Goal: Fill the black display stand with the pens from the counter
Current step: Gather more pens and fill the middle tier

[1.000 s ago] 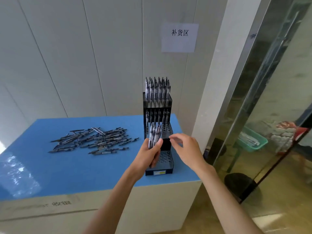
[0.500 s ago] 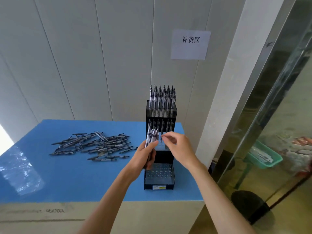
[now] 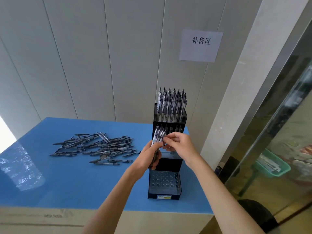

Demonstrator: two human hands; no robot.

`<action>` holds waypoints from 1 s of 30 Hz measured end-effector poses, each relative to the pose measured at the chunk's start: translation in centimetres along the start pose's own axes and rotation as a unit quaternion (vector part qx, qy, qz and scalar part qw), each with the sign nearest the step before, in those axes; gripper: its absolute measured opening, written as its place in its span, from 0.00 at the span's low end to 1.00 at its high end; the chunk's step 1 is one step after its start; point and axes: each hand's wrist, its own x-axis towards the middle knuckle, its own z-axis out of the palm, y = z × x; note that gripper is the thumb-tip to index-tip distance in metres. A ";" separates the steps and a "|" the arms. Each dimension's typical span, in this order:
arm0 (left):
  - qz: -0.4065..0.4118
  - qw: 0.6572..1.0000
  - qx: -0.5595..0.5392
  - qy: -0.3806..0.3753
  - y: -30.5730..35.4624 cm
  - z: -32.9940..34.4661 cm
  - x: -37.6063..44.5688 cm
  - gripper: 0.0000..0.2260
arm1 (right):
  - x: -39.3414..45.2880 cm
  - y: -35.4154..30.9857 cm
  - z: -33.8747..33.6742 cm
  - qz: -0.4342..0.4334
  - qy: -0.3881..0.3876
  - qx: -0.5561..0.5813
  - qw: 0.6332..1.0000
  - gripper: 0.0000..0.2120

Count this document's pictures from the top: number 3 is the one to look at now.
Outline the person's right hand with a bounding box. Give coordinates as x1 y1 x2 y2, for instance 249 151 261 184
162 131 202 169

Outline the person's left hand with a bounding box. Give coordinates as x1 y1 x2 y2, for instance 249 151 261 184
128 140 163 181

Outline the row of black pens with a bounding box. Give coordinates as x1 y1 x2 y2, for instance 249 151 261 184
156 87 188 124
165 123 184 134

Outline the black tiered pen display stand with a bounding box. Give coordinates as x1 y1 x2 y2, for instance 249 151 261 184
147 103 188 200

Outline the pile of black pens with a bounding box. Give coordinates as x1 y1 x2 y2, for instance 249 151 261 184
49 132 141 166

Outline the person's right forearm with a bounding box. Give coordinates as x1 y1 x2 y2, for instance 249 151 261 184
190 154 265 234

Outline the person's left forearm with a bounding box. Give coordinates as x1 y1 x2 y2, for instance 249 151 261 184
82 168 139 234

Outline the blue table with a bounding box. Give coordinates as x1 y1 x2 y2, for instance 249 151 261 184
0 117 214 234

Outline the white paper sign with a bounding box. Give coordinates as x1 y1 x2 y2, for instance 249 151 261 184
179 28 224 63

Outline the black round object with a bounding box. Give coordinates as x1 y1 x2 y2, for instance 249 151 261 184
238 199 279 233

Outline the green plastic basket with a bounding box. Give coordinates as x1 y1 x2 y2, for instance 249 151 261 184
252 148 292 178

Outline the steel framed glass partition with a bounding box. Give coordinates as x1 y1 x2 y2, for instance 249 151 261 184
219 21 312 234

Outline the dark framed glass door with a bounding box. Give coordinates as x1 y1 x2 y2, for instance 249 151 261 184
0 115 18 154

